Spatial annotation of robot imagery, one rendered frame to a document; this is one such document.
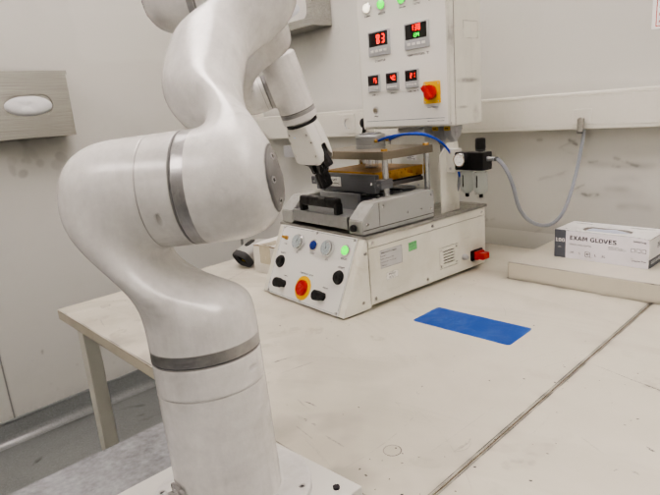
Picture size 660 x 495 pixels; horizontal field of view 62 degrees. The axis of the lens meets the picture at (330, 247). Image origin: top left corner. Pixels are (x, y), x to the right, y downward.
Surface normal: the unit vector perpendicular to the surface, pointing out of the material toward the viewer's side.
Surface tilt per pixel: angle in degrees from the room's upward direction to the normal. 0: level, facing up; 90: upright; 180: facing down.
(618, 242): 87
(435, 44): 90
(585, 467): 0
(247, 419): 86
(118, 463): 0
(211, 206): 101
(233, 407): 86
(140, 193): 82
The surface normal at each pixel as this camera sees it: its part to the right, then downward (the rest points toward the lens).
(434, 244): 0.63, 0.14
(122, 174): -0.14, -0.18
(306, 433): -0.08, -0.97
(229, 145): 0.08, -0.48
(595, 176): -0.72, 0.22
